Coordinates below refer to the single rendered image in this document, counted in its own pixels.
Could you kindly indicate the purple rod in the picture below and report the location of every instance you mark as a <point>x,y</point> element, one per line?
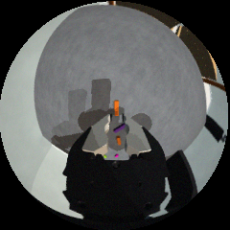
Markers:
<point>118,128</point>

